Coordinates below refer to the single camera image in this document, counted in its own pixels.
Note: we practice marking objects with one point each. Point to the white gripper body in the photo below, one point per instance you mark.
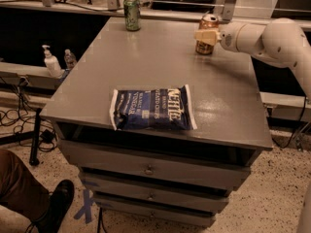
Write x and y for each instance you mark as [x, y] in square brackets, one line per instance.
[228, 38]

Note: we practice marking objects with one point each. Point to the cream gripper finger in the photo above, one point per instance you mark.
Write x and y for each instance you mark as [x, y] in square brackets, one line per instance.
[207, 36]

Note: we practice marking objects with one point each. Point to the orange soda can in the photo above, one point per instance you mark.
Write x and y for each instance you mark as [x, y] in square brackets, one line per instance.
[207, 21]

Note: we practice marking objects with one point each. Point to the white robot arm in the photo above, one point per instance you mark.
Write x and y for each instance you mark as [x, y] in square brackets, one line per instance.
[276, 198]

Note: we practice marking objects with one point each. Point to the green soda can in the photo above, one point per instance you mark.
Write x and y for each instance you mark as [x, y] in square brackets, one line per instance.
[132, 14]

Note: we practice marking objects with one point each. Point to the blue kettle chips bag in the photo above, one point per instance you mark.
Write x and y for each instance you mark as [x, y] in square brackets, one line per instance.
[162, 108]

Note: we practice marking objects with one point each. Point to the grey drawer cabinet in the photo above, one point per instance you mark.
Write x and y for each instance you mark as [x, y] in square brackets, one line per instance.
[156, 129]

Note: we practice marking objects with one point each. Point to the white pump lotion bottle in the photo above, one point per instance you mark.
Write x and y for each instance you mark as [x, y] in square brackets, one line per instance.
[51, 62]

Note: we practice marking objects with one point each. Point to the black stand pole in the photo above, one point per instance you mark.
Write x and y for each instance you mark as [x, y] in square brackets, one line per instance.
[33, 160]

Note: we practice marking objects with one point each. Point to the black leather shoe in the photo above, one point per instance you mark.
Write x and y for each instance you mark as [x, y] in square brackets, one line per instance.
[60, 202]

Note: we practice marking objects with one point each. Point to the brown trouser leg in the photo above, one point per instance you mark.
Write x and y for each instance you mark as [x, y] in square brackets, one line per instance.
[19, 190]

